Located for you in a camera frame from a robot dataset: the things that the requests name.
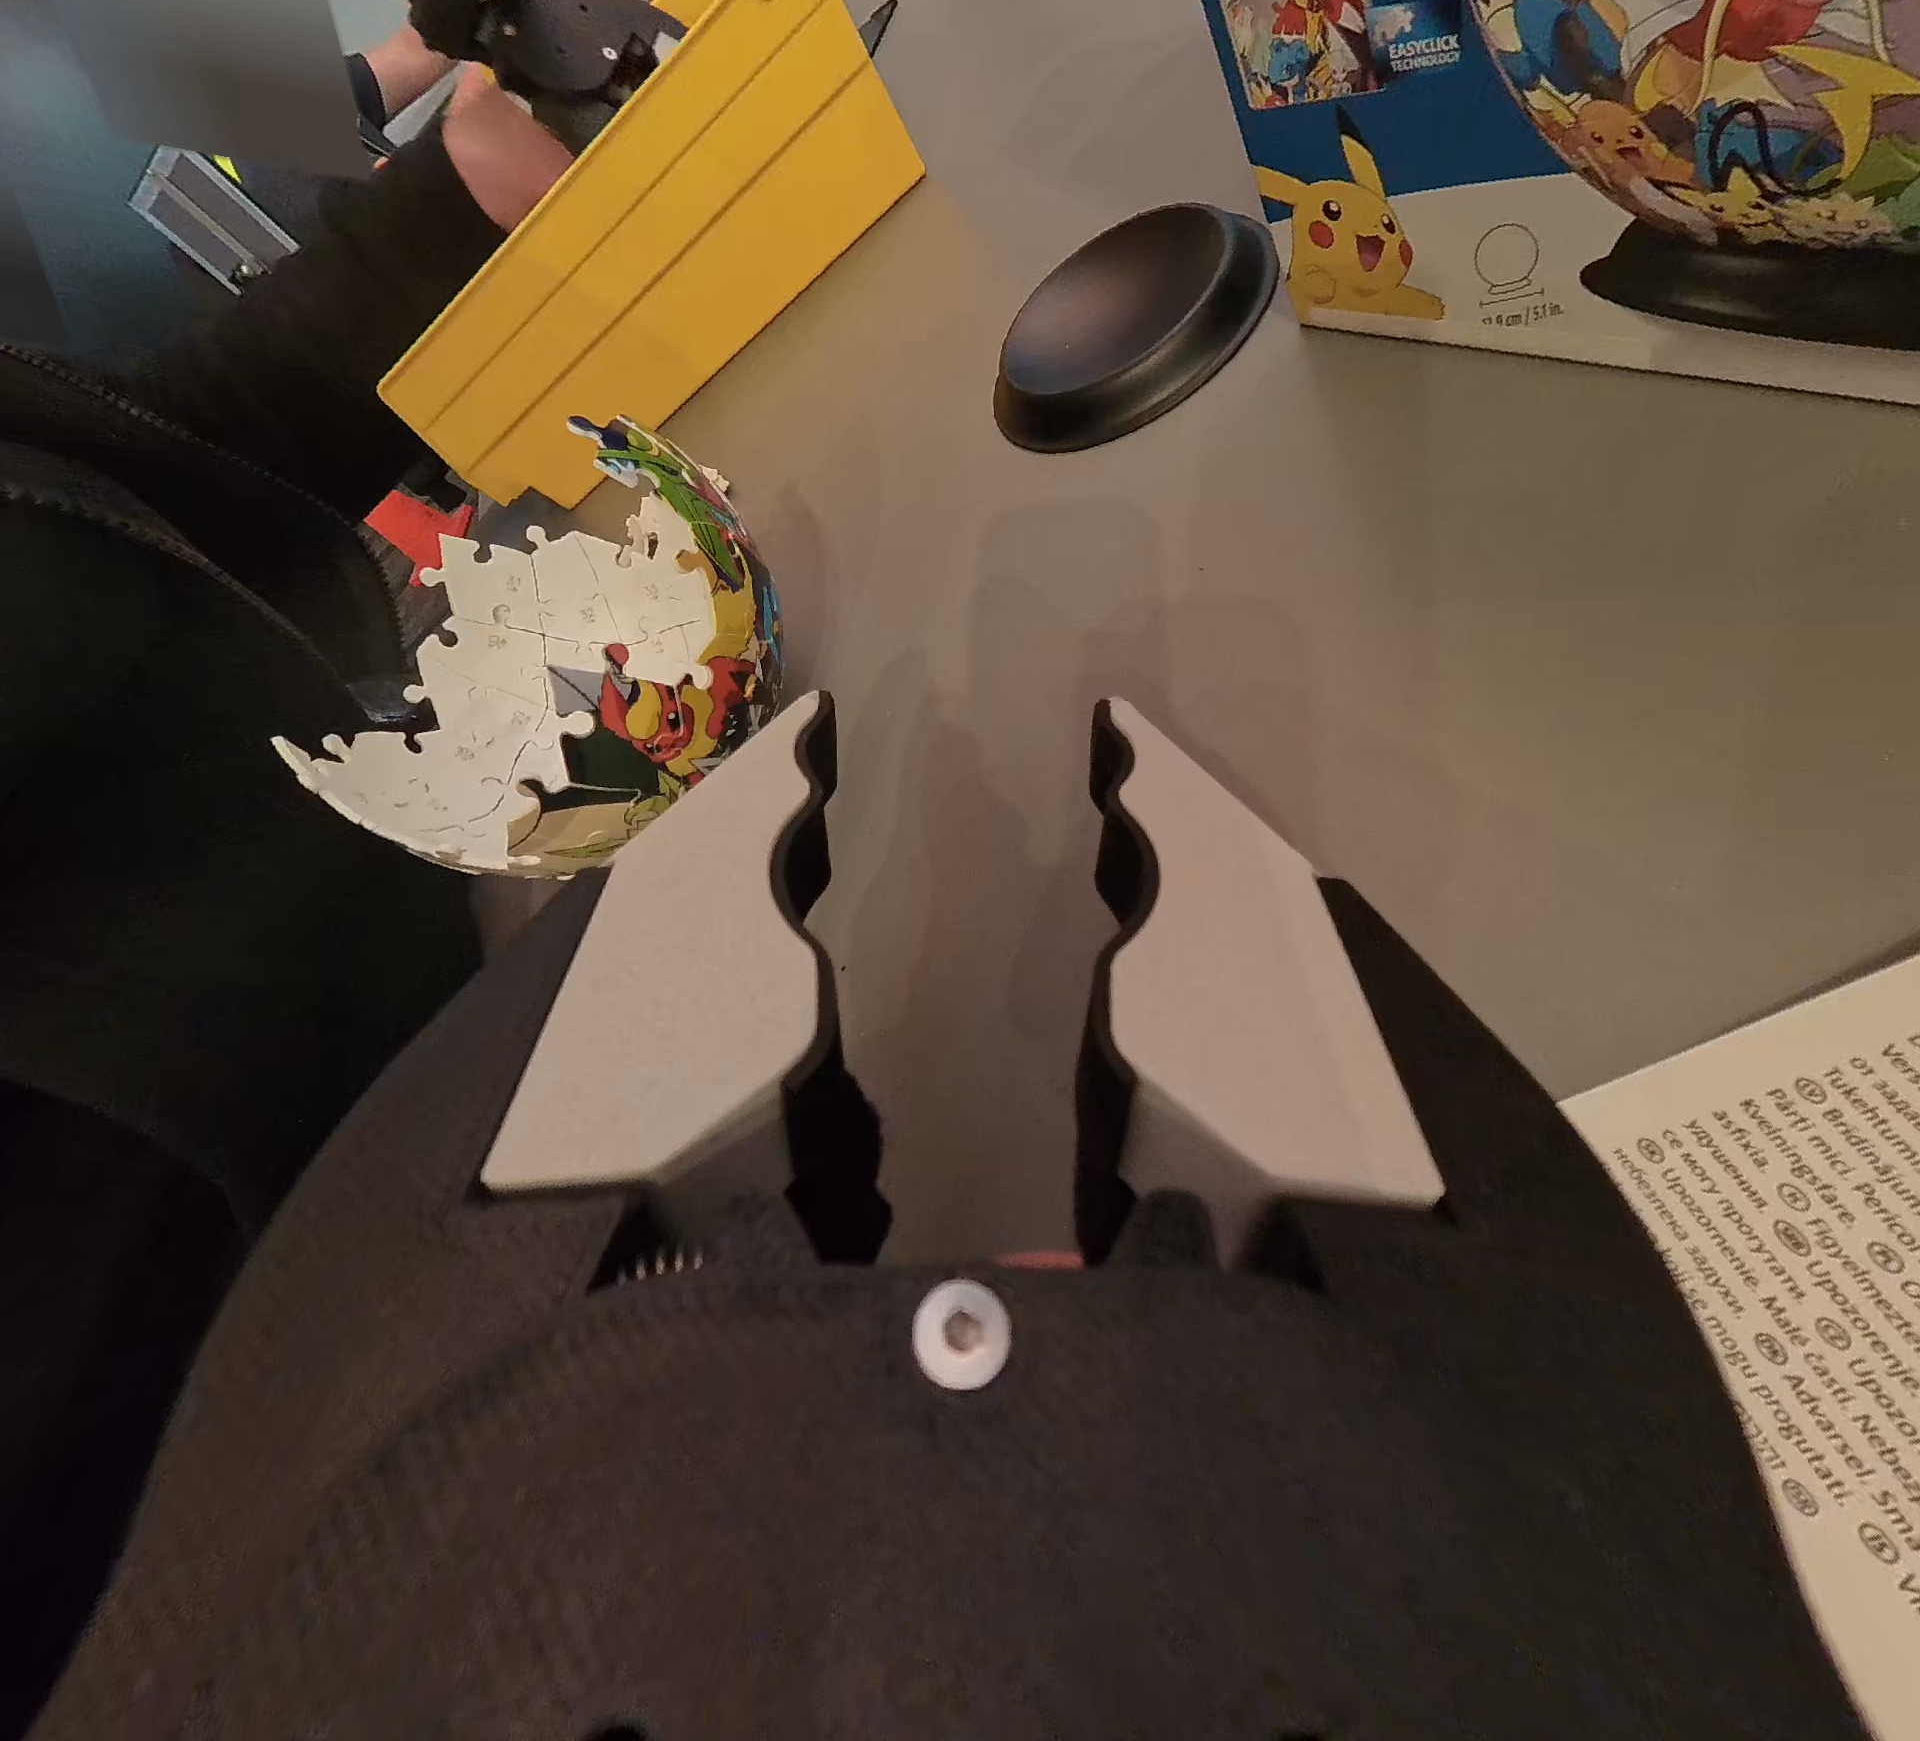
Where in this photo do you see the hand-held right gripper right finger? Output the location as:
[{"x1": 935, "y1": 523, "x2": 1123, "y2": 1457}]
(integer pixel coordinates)
[{"x1": 1072, "y1": 698, "x2": 1448, "y2": 1255}]

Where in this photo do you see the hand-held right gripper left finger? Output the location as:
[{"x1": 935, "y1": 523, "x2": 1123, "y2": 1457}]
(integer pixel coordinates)
[{"x1": 478, "y1": 688, "x2": 842, "y2": 1220}]

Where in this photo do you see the yellow plastic bin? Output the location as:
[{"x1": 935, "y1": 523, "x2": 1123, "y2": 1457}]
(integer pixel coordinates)
[{"x1": 378, "y1": 0, "x2": 926, "y2": 506}]

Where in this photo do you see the partly built puzzle ball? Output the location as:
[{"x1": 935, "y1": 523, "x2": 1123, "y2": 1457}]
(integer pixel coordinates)
[{"x1": 273, "y1": 411, "x2": 785, "y2": 878}]

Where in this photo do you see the person's left forearm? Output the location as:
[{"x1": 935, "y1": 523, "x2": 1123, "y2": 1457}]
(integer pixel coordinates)
[{"x1": 166, "y1": 125, "x2": 510, "y2": 480}]

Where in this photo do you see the black round ball stand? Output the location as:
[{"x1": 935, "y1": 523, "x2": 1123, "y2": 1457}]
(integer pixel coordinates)
[{"x1": 991, "y1": 202, "x2": 1282, "y2": 454}]

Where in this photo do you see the colourful puzzle box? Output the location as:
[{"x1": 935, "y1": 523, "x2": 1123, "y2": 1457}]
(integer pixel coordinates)
[{"x1": 1147, "y1": 0, "x2": 1920, "y2": 404}]

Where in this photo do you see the person's left hand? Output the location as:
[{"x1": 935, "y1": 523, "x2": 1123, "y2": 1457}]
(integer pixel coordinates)
[{"x1": 442, "y1": 69, "x2": 578, "y2": 231}]

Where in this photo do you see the orange cone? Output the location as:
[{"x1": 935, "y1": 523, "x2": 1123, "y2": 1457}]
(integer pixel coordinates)
[{"x1": 364, "y1": 484, "x2": 478, "y2": 568}]

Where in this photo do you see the person's black clothing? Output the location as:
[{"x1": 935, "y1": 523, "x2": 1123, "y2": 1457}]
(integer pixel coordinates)
[{"x1": 0, "y1": 337, "x2": 490, "y2": 1697}]

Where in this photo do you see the white instruction leaflet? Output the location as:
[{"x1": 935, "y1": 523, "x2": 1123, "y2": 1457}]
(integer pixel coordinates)
[{"x1": 1560, "y1": 953, "x2": 1920, "y2": 1726}]

